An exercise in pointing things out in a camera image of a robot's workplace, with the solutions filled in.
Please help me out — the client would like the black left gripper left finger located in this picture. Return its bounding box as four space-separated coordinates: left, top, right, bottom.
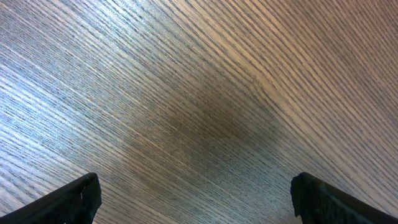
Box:
1 172 102 224

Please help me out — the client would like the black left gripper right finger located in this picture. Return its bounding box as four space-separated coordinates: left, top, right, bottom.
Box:
290 172 397 224

